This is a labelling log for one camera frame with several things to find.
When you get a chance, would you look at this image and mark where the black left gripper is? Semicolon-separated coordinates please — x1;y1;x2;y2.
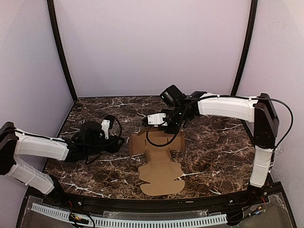
85;135;124;157

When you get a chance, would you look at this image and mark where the left small circuit board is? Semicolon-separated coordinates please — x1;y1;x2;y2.
68;213;89;226

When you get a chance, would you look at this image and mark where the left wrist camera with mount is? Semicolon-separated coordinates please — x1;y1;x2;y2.
101;115;115;140

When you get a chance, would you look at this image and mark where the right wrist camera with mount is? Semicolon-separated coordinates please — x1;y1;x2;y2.
142;113;168;127

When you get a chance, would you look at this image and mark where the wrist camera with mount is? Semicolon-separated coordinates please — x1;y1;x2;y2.
101;115;115;140
142;113;168;127

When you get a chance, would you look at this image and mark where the small circuit board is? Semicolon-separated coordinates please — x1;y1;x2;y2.
248;205;266;217
68;213;89;226

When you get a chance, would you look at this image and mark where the right small circuit board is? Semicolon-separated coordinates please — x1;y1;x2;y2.
248;205;266;217

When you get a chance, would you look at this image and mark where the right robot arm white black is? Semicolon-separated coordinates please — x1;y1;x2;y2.
160;85;285;206

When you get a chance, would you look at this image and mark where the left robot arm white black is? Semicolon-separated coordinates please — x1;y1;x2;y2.
0;120;125;207

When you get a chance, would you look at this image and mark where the black frame post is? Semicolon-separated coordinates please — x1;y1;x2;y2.
47;0;78;103
231;0;258;95

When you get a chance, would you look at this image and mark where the brown cardboard box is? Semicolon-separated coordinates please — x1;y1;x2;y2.
129;129;185;196

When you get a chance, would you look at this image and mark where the black front table rail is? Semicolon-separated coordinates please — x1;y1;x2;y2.
28;182;283;217

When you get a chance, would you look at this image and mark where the white slotted cable duct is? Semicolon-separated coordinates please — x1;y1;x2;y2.
31;203;228;228

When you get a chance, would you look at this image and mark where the right black frame post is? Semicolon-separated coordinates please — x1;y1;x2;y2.
231;0;258;95

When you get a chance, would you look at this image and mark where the left black frame post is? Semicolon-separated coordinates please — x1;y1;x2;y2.
47;0;78;103

